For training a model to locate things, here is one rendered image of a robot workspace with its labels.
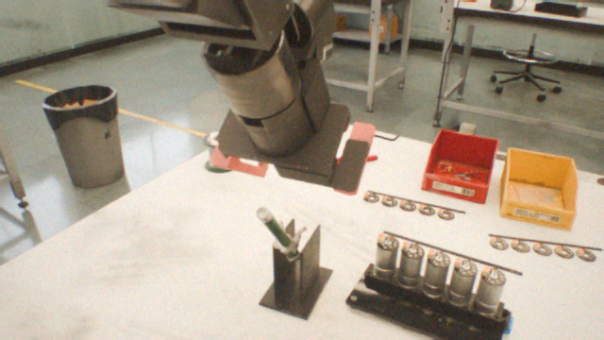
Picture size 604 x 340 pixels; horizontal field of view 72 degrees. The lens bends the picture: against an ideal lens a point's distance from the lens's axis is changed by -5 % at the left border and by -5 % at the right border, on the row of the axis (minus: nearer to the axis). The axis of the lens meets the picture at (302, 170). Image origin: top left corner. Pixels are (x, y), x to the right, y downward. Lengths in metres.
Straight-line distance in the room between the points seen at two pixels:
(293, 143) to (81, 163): 2.01
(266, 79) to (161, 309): 0.31
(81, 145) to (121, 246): 1.66
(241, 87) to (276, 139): 0.06
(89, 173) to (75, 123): 0.27
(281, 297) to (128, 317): 0.17
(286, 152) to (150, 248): 0.30
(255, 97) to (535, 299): 0.40
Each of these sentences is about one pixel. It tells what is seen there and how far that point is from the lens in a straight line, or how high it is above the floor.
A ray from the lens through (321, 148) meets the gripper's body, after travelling 0.36.
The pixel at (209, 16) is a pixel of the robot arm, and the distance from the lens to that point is 0.22.
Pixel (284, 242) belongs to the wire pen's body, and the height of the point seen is 0.85.
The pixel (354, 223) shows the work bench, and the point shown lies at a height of 0.75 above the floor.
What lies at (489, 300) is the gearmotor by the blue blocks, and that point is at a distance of 0.49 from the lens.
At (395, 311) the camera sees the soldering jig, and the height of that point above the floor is 0.76.
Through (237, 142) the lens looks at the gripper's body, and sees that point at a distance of 0.38.
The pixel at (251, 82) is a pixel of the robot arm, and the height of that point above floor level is 1.03.
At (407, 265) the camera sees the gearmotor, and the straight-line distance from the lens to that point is 0.48.
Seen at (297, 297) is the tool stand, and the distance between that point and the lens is 0.50.
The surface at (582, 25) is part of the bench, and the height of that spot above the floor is 0.74.
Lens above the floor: 1.11
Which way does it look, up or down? 29 degrees down
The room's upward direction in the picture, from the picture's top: straight up
